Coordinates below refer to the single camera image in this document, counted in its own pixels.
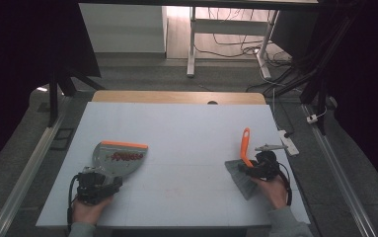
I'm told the tangle of floor cables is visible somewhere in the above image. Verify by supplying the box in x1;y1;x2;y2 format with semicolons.
194;7;298;94

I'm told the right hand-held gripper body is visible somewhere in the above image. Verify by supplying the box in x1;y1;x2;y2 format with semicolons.
254;143;290;182

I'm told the aluminium rail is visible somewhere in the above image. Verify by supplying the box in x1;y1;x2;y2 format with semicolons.
0;95;73;237
300;103;378;237

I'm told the white desk frame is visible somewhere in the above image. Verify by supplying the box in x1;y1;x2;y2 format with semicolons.
186;5;280;80

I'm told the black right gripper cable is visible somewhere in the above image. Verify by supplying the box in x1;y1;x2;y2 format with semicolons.
275;161;293;207

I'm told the wooden table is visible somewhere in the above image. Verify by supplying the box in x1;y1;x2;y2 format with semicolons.
91;90;267;106

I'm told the white cabinet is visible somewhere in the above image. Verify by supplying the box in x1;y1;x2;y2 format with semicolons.
78;3;169;54

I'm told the white cover board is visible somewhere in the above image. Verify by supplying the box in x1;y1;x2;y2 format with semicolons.
36;101;311;229

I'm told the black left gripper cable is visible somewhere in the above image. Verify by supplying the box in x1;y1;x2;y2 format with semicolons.
65;174;81;232

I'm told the white power strip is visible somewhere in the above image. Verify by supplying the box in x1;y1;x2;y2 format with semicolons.
277;129;300;157

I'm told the orange-handled grey brush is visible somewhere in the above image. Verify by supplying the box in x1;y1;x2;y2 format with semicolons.
224;126;261;201

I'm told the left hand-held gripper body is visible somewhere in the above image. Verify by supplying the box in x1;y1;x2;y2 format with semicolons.
75;166;115;206

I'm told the black rectangular floor frame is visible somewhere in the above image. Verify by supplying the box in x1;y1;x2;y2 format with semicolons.
49;127;76;152

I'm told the black curtain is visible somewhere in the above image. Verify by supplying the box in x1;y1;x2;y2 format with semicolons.
311;0;378;192
0;0;102;181

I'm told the black metal stand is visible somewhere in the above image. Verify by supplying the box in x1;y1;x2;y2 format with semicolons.
265;13;362;136
46;64;107;128

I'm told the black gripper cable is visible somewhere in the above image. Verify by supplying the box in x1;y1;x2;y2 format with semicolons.
275;161;293;207
65;174;81;232

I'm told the person's left hand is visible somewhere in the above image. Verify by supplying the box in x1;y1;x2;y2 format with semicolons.
71;194;114;227

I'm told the person's right hand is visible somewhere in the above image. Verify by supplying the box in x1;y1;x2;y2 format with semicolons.
250;173;290;211

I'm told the grey dustpan with orange edge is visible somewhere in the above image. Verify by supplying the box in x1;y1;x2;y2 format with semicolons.
91;140;149;180

